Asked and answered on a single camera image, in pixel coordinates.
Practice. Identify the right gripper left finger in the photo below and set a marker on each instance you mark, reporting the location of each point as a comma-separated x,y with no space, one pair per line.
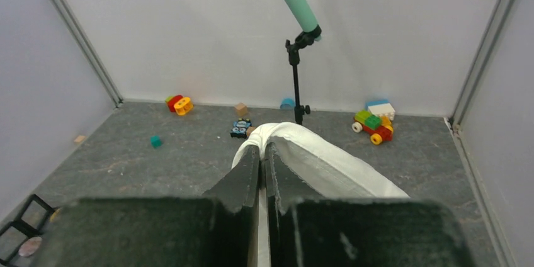
236,221

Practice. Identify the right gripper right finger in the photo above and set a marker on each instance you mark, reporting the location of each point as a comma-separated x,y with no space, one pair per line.
283,187

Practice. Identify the white button shirt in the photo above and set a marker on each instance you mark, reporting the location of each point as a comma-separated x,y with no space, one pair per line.
326,168

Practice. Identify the yellow round brooch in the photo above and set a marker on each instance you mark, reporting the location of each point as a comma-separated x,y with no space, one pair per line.
53,216

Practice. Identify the small black toy car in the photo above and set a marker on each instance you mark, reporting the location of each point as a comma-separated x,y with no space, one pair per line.
240,127

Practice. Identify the brown wooden cube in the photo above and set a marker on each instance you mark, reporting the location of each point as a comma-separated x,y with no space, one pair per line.
241,110

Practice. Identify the blue cylinder block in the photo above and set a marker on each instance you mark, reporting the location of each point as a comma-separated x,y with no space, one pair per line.
287,104

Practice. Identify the teal small cube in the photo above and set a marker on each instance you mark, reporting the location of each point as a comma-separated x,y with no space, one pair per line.
156,141

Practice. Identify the colourful brick toy car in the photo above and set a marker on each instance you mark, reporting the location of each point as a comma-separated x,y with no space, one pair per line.
364,121

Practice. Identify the blue white brick block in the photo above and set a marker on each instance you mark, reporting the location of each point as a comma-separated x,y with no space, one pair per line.
380,108

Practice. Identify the black tripod stand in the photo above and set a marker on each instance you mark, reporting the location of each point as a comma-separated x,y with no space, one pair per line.
303,40

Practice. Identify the red yellow ring toy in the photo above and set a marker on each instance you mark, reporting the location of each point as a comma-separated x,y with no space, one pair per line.
179,104

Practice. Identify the small wooden block on rail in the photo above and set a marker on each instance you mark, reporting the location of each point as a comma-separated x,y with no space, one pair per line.
79,139

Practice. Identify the black display frame lower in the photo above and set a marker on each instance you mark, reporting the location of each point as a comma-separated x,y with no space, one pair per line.
13,235

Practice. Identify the black display frame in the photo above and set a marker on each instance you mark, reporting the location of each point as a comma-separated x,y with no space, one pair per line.
13,235
33,216

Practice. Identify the black display frame upper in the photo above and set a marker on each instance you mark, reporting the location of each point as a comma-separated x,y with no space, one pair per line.
33,216

